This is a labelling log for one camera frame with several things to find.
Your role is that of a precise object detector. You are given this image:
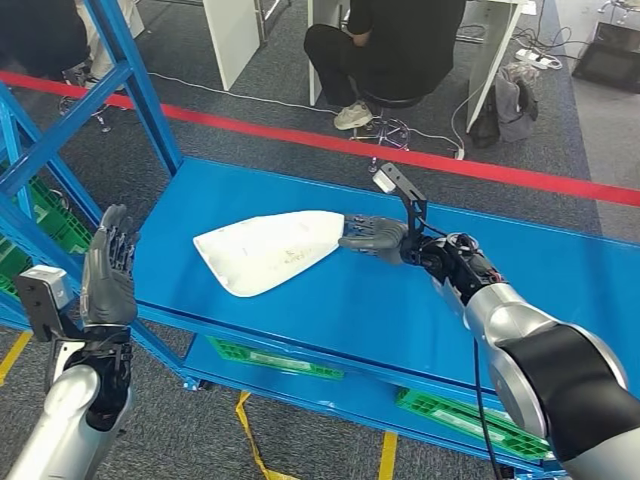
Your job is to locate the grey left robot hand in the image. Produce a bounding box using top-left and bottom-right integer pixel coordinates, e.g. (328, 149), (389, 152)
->
(79, 203), (141, 327)

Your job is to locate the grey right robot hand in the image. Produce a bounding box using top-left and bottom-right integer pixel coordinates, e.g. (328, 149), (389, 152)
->
(338, 213), (410, 266)

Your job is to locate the white curved plastic part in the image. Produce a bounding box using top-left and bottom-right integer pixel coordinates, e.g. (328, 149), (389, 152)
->
(192, 209), (346, 299)

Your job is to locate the blue metal shelf rack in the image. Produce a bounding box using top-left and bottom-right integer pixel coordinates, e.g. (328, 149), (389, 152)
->
(0, 0), (640, 480)

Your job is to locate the green plastic crate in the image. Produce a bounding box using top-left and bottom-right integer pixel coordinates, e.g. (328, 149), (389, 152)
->
(395, 387), (553, 462)
(0, 173), (94, 303)
(206, 335), (346, 382)

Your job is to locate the black round stool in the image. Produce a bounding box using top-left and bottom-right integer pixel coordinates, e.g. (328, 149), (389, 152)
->
(349, 92), (423, 175)

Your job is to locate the person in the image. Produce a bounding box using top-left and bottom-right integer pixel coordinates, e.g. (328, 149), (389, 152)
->
(0, 0), (146, 87)
(303, 0), (467, 132)

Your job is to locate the red barrier belt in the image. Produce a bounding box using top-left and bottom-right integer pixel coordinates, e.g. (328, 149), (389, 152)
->
(0, 70), (640, 209)

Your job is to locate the grey bag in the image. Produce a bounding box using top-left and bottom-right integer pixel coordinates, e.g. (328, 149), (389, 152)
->
(469, 61), (540, 150)

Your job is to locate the chrome swivel chair base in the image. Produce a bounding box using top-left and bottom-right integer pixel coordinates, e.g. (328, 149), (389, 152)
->
(57, 59), (113, 134)

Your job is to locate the white desk panel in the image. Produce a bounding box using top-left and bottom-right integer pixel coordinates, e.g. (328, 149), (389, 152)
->
(202, 0), (262, 92)
(465, 0), (524, 134)

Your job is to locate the white power strip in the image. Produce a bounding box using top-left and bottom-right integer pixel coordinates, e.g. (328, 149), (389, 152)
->
(515, 47), (564, 71)

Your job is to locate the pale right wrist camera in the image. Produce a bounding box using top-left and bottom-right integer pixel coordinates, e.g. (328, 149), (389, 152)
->
(372, 162), (429, 243)

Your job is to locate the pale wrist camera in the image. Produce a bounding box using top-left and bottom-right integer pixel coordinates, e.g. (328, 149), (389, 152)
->
(14, 264), (76, 342)
(372, 162), (429, 243)

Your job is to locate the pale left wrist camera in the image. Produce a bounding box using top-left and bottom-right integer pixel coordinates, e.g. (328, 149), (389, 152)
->
(14, 264), (76, 342)

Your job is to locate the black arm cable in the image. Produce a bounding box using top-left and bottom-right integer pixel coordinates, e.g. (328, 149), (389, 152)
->
(472, 337), (503, 480)

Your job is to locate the white floor cable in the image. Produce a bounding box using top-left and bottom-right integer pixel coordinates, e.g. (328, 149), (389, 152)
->
(147, 71), (466, 160)

